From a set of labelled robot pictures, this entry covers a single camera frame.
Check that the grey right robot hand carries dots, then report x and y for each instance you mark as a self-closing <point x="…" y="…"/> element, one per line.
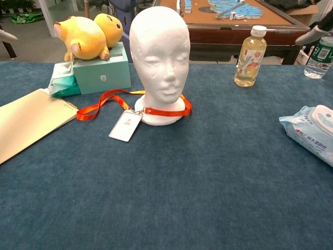
<point x="309" y="37"/>

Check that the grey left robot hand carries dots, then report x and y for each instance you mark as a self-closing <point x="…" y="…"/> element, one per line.
<point x="6" y="36"/>

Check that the white badge card holder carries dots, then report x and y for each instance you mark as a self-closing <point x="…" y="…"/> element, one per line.
<point x="125" y="127"/>

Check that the white foam mannequin head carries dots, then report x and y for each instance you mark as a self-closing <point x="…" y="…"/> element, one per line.
<point x="158" y="52"/>

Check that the black bag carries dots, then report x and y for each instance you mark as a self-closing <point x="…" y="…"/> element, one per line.
<point x="310" y="50"/>

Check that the brown wooden furniture leg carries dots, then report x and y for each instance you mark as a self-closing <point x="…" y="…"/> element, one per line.
<point x="9" y="49"/>

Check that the brown cardboard box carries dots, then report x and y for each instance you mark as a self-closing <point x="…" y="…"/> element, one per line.
<point x="304" y="15"/>

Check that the clear water bottle green label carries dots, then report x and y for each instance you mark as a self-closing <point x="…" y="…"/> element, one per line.
<point x="318" y="60"/>

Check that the green bag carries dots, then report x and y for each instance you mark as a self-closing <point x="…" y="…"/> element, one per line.
<point x="26" y="18"/>

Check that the green plant row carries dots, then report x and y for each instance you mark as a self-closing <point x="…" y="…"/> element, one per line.
<point x="15" y="5"/>

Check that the yellow tea bottle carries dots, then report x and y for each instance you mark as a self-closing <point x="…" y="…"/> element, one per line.
<point x="249" y="60"/>

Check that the blue mahjong tiles heap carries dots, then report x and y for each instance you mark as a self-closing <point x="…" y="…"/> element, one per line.
<point x="242" y="9"/>

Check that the teal tissue pack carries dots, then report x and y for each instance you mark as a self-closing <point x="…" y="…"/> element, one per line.
<point x="63" y="83"/>

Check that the yellow plush toy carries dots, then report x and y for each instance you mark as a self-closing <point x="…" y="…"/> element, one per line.
<point x="83" y="36"/>

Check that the brown wooden mahjong table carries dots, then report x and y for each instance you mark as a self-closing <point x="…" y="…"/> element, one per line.
<point x="221" y="36"/>

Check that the beige notebook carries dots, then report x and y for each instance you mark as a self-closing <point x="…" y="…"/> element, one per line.
<point x="31" y="122"/>

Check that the light blue wet wipes pack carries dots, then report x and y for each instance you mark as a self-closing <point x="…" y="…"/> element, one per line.
<point x="307" y="130"/>

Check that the teal cardboard box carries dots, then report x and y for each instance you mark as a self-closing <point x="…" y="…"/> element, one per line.
<point x="104" y="75"/>

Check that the blue machine housing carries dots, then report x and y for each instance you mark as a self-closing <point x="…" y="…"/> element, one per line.
<point x="122" y="15"/>

